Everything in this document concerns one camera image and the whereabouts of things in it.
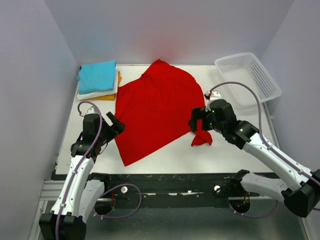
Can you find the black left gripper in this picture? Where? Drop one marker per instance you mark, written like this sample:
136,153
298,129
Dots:
116,128

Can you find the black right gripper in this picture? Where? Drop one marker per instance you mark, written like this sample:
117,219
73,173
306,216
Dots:
198,113

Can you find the red t shirt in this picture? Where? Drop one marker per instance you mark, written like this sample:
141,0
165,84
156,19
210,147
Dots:
155,109

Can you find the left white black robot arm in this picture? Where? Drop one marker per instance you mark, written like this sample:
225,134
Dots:
80,192

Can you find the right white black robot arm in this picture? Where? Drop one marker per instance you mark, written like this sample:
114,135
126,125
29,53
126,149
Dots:
297,186

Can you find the folded orange t shirt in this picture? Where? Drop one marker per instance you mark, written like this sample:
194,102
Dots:
111,96

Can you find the folded white t shirt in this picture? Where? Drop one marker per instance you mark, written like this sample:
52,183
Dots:
88,95

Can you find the folded light blue t shirt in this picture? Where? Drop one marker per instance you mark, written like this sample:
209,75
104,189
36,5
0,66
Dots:
97,77

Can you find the white perforated plastic basket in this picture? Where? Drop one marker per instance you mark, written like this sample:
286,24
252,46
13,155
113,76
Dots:
247,69

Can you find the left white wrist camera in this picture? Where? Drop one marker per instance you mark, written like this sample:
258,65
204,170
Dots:
91,110

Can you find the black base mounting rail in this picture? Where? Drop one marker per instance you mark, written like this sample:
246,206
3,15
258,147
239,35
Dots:
190,190

